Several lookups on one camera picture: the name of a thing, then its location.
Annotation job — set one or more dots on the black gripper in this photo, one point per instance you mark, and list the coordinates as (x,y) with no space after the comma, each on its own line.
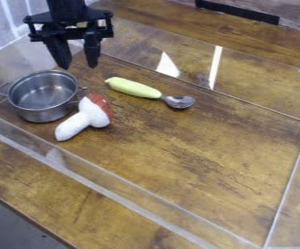
(70,20)

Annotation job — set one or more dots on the spoon with green handle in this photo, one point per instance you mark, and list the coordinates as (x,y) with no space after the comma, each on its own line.
(133,88)

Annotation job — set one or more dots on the clear acrylic enclosure wall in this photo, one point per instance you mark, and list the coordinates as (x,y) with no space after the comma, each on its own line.
(197,178)

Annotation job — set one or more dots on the silver metal pot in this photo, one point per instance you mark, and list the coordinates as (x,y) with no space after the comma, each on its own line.
(45,95)

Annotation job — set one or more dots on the red and white plush mushroom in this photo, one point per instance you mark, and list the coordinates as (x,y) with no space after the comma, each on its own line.
(94,113)

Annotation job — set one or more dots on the black bar in background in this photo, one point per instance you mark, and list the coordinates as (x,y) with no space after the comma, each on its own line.
(239,12)

